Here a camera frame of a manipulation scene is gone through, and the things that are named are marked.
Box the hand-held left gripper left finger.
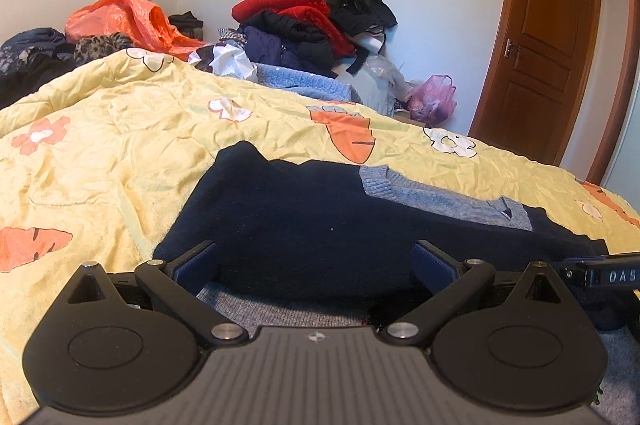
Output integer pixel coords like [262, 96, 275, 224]
[65, 240, 249, 348]

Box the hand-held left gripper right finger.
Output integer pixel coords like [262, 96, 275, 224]
[382, 239, 569, 349]

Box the navy and grey sweater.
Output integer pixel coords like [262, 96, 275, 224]
[152, 141, 640, 406]

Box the yellow carrot print blanket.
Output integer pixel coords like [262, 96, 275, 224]
[0, 47, 640, 425]

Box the pink plastic bag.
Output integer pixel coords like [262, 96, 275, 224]
[407, 74, 459, 126]

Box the clear plastic bag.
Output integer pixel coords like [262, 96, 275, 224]
[360, 54, 417, 106]

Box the white crumpled plastic bag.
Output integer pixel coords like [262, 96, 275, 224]
[189, 42, 259, 80]

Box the light blue knit garment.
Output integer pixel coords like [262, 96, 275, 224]
[252, 63, 364, 104]

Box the navy garment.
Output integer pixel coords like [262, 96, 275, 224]
[243, 27, 287, 66]

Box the leopard print cloth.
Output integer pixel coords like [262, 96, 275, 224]
[73, 32, 135, 66]

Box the dark olive garment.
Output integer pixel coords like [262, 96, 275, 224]
[167, 10, 205, 40]

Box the wooden door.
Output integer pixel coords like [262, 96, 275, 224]
[467, 0, 604, 166]

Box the black jacket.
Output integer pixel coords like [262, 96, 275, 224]
[240, 12, 336, 66]

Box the orange plastic bag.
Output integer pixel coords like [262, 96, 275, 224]
[65, 0, 209, 56]

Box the dark patterned cloth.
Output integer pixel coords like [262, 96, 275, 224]
[0, 27, 79, 110]

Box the red knit garment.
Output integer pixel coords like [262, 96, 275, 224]
[231, 0, 357, 58]

